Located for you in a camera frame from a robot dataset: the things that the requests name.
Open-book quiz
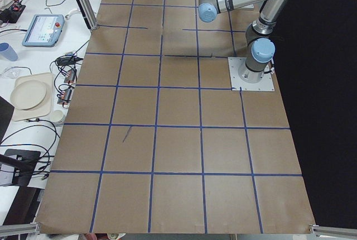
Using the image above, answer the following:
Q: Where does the near teach pendant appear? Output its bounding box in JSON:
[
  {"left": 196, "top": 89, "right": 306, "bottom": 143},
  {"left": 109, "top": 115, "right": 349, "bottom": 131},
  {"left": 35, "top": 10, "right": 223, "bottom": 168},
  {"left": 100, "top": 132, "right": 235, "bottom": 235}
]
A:
[{"left": 22, "top": 14, "right": 65, "bottom": 47}]

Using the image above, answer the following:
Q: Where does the blue plastic cup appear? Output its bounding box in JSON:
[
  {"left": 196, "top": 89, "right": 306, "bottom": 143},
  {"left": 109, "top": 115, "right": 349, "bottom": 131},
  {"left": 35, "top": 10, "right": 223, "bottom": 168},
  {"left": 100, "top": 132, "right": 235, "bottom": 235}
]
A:
[{"left": 0, "top": 42, "right": 18, "bottom": 61}]

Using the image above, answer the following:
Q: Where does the white paper cup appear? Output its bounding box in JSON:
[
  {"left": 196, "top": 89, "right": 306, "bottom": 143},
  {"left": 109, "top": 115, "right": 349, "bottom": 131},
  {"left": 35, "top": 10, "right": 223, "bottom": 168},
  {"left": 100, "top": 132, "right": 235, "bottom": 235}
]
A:
[{"left": 50, "top": 110, "right": 66, "bottom": 126}]

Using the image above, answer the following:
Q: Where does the beige tray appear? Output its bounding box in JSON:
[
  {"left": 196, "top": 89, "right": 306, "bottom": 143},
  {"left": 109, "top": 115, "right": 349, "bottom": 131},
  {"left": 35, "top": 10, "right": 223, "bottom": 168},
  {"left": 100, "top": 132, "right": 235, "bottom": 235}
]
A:
[{"left": 12, "top": 73, "right": 54, "bottom": 121}]

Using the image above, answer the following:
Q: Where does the beige round plate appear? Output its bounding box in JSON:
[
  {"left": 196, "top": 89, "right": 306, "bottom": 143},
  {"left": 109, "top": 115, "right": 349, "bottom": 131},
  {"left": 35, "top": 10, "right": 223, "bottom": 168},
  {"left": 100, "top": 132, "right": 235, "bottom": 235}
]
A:
[{"left": 10, "top": 80, "right": 47, "bottom": 110}]

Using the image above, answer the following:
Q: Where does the aluminium frame post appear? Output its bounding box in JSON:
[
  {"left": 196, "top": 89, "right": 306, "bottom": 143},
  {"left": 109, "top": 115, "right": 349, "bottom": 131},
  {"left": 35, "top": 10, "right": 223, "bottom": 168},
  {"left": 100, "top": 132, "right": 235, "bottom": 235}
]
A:
[{"left": 63, "top": 0, "right": 99, "bottom": 31}]

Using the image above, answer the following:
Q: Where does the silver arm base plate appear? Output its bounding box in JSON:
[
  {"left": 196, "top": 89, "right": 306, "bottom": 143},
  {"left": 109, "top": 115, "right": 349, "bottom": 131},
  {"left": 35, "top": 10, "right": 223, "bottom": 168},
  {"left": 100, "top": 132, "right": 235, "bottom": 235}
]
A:
[{"left": 228, "top": 57, "right": 274, "bottom": 92}]

